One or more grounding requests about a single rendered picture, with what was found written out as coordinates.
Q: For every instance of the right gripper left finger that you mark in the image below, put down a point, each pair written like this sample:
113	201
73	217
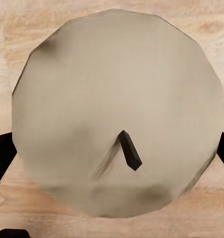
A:
7	152

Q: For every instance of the pillar candle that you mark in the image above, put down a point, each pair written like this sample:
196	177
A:
117	114

